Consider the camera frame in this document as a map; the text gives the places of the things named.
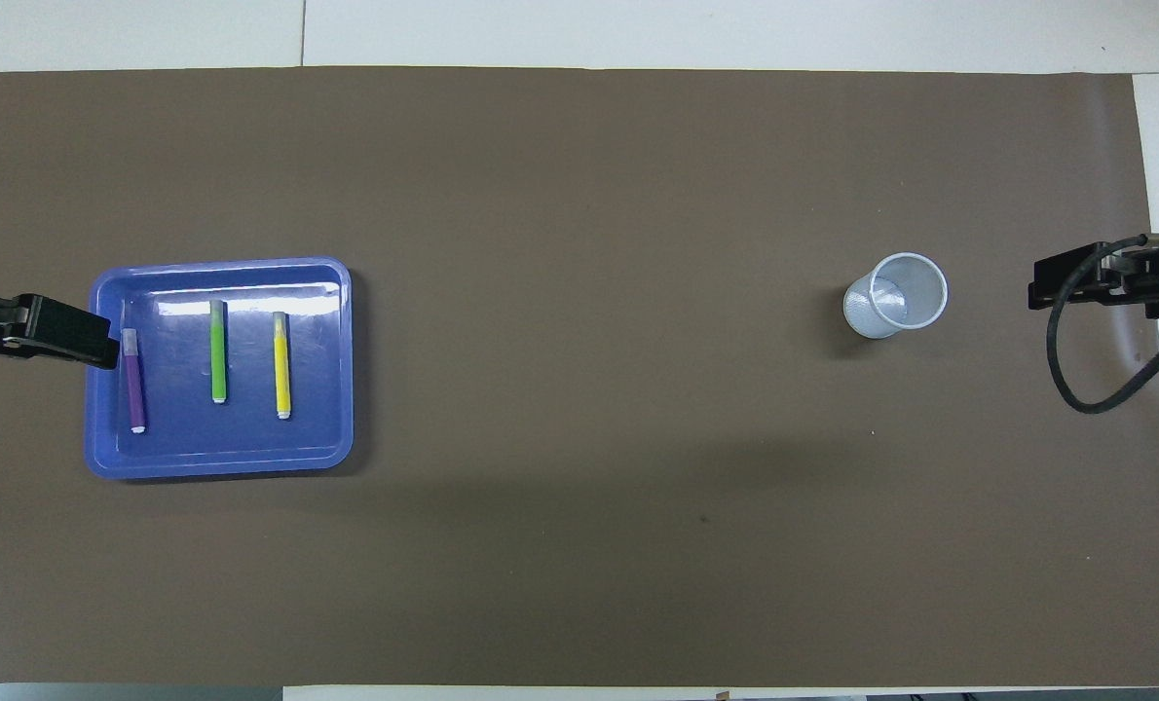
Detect purple marker pen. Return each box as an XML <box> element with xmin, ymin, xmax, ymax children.
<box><xmin>121</xmin><ymin>328</ymin><xmax>148</xmax><ymax>434</ymax></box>

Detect green marker pen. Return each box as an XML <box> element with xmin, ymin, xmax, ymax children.
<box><xmin>209</xmin><ymin>299</ymin><xmax>229</xmax><ymax>405</ymax></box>

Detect yellow marker pen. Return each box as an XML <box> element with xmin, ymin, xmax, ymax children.
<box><xmin>273</xmin><ymin>312</ymin><xmax>292</xmax><ymax>421</ymax></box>

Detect mesh pen holder cup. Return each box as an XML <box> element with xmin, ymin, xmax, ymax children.
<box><xmin>842</xmin><ymin>252</ymin><xmax>950</xmax><ymax>340</ymax></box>

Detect blue plastic tray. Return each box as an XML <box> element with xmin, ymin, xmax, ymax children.
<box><xmin>85</xmin><ymin>256</ymin><xmax>355</xmax><ymax>480</ymax></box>

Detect brown table mat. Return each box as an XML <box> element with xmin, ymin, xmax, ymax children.
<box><xmin>0</xmin><ymin>65</ymin><xmax>1159</xmax><ymax>687</ymax></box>

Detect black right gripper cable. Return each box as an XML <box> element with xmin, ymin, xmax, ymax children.
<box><xmin>1047</xmin><ymin>234</ymin><xmax>1159</xmax><ymax>415</ymax></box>

